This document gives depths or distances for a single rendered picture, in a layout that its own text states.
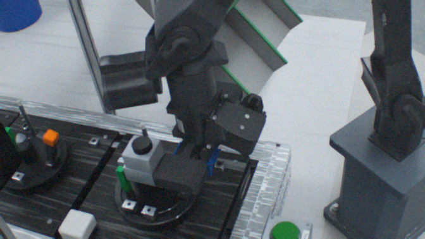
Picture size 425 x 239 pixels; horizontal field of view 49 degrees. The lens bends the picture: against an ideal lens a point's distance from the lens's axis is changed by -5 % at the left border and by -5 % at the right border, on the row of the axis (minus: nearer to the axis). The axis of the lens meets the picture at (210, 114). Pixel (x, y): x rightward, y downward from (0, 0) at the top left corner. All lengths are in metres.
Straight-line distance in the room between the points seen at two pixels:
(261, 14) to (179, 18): 0.56
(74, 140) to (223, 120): 0.42
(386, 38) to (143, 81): 0.28
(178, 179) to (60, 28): 1.02
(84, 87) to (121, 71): 0.69
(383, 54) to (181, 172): 0.28
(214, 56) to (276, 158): 0.34
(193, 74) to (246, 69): 0.38
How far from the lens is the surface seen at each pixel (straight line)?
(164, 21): 0.51
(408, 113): 0.64
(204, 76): 0.56
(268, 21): 1.05
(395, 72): 0.62
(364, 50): 1.26
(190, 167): 0.59
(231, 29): 0.95
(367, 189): 0.75
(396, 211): 0.76
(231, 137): 0.59
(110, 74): 0.56
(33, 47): 1.49
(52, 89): 1.28
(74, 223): 0.79
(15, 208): 0.88
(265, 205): 0.78
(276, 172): 0.82
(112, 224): 0.79
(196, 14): 0.50
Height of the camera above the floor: 1.59
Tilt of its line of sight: 43 degrees down
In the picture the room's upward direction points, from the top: 9 degrees counter-clockwise
